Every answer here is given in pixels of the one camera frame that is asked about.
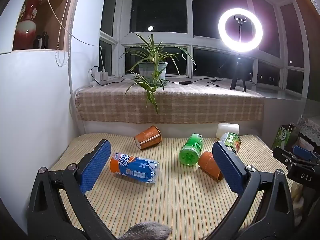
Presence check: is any orange paper cup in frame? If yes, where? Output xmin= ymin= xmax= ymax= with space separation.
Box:
xmin=134 ymin=126 xmax=162 ymax=150
xmin=198 ymin=151 xmax=224 ymax=181

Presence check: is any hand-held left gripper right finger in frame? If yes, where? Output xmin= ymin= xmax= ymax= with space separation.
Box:
xmin=207 ymin=141 xmax=295 ymax=240

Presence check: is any white bead chain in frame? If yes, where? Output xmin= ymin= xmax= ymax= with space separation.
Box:
xmin=55 ymin=0 xmax=78 ymax=68

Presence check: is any green plastic bottle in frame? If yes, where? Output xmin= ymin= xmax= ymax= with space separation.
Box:
xmin=179 ymin=133 xmax=205 ymax=166

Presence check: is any checked beige cloth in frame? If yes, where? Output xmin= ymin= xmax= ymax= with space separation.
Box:
xmin=75 ymin=81 xmax=265 ymax=125

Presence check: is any white window frame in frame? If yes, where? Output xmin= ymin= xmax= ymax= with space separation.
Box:
xmin=99 ymin=0 xmax=312 ymax=98

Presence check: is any white charging cable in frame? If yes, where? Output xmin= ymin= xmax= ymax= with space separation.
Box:
xmin=99 ymin=45 xmax=105 ymax=71

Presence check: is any beige cord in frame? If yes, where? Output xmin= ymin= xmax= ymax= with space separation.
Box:
xmin=44 ymin=0 xmax=101 ymax=47

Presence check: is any blue and orange drink bottle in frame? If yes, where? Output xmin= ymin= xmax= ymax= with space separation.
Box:
xmin=109 ymin=152 xmax=160 ymax=183

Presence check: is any bottle with green orange label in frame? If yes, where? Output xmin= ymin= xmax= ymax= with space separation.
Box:
xmin=219 ymin=132 xmax=241 ymax=155

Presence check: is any grey knit cloth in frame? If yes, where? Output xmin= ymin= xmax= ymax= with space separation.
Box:
xmin=118 ymin=221 xmax=172 ymax=240

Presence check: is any white lace cloth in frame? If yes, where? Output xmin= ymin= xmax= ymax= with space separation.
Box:
xmin=297 ymin=116 xmax=320 ymax=141

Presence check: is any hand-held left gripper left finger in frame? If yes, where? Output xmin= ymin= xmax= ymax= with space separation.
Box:
xmin=27 ymin=139 xmax=118 ymax=240

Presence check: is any pale yellow plastic bag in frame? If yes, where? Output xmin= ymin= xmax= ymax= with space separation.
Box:
xmin=291 ymin=182 xmax=308 ymax=227

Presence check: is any wooden wall niche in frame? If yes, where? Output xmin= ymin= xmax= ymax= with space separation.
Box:
xmin=12 ymin=0 xmax=81 ymax=52

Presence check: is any green paper bag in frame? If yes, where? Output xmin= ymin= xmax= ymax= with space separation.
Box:
xmin=272 ymin=124 xmax=298 ymax=151

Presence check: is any dark glass bottle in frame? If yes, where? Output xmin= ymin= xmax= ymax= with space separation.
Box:
xmin=34 ymin=31 xmax=49 ymax=50

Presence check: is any white plastic cup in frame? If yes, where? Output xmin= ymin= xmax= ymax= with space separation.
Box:
xmin=216 ymin=122 xmax=240 ymax=138

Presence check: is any ring light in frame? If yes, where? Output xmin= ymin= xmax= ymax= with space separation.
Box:
xmin=218 ymin=8 xmax=263 ymax=54

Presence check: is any potted spider plant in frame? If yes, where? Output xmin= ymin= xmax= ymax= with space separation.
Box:
xmin=121 ymin=34 xmax=197 ymax=114

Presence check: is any black tripod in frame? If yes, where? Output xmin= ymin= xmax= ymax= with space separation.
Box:
xmin=229 ymin=52 xmax=247 ymax=93

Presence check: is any red and white vase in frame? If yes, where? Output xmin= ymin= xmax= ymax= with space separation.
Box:
xmin=13 ymin=0 xmax=43 ymax=50

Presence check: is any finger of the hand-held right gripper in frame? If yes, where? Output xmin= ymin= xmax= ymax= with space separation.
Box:
xmin=293 ymin=144 xmax=320 ymax=162
xmin=272 ymin=146 xmax=301 ymax=171

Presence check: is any striped woven mat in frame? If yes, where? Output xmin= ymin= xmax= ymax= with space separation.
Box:
xmin=49 ymin=132 xmax=295 ymax=240

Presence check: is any black cable with controller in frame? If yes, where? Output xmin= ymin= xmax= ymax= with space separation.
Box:
xmin=167 ymin=76 xmax=225 ymax=87

